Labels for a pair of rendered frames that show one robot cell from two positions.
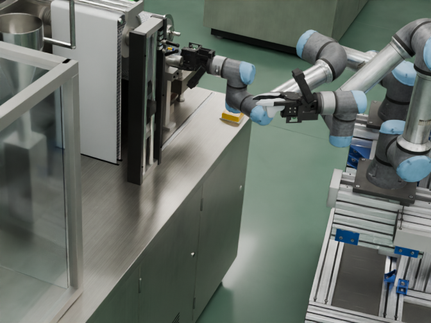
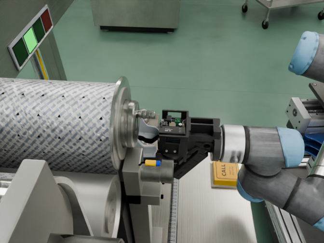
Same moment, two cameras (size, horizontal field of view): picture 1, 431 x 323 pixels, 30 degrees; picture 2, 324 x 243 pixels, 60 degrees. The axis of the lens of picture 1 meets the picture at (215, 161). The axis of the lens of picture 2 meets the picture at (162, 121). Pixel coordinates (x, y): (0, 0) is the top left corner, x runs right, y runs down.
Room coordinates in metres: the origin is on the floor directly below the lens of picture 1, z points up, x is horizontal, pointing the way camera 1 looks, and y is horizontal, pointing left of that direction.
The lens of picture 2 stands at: (2.32, 0.24, 1.57)
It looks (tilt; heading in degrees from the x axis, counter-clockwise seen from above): 45 degrees down; 345
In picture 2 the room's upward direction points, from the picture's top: straight up
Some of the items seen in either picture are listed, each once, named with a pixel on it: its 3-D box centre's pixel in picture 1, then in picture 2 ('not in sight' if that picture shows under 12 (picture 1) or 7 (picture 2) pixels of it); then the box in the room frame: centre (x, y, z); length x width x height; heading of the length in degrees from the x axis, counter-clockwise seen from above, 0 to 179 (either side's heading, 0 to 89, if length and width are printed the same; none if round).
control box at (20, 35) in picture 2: not in sight; (33, 34); (3.12, 0.39, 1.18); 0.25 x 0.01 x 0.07; 160
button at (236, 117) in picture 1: (233, 113); (225, 172); (2.72, -0.05, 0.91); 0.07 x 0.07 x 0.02; 70
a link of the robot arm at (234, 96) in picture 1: (238, 98); (263, 180); (2.60, -0.06, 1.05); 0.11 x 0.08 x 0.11; 38
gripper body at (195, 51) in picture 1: (197, 59); (187, 139); (2.66, 0.09, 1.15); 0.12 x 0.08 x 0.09; 70
